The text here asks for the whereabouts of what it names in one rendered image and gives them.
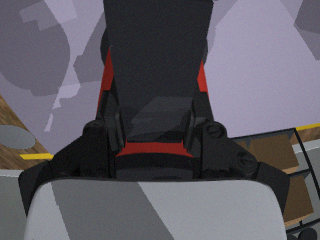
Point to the red kettle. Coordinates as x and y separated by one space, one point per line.
156 49

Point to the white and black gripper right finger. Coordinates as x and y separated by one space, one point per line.
221 157

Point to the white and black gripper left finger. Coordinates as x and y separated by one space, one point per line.
90 155

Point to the dark grey round disk with center stud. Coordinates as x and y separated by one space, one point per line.
104 46

